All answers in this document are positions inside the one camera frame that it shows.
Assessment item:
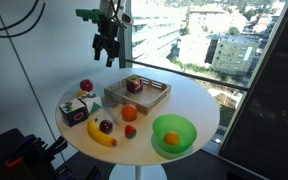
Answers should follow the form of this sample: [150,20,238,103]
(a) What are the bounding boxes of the round white pedestal table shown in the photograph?
[55,68,220,180]

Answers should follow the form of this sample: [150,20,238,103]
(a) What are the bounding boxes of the red toy strawberry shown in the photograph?
[124,125,137,139]

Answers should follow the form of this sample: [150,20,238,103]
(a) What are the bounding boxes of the black clamp equipment stand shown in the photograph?
[0,128,77,180]

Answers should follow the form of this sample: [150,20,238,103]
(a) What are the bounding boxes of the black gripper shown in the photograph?
[92,20,120,67]

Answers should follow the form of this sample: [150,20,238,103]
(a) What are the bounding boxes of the light wooden crate tray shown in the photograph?
[104,74,171,115]

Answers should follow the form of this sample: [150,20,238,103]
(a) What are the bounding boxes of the red toy apple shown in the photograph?
[80,79,93,92]

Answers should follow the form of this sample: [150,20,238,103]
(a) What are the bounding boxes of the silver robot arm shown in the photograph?
[92,0,134,67]

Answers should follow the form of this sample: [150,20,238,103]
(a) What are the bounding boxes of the orange fruit in bowl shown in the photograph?
[164,131,180,146]

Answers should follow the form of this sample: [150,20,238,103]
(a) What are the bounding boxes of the green plastic bowl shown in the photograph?
[152,114,197,154]

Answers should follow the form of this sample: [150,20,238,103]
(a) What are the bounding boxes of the blue black plush cube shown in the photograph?
[59,99,88,127]

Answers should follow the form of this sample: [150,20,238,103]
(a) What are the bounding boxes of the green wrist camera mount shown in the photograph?
[76,9,106,23]

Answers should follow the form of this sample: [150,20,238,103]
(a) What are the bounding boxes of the black window railing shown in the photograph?
[125,59,250,91]

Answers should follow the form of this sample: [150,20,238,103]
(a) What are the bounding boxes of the orange toy fruit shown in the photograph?
[122,104,137,122]

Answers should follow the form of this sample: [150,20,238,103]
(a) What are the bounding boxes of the yellow toy banana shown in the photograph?
[87,120,117,147]

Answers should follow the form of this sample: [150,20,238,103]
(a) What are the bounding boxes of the dark purple toy plum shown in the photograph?
[99,120,113,134]

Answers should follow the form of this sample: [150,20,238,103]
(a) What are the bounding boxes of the yellow toy lemon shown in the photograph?
[77,91,88,97]

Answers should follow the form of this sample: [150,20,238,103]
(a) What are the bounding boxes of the black hanging cables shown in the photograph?
[0,0,47,38]

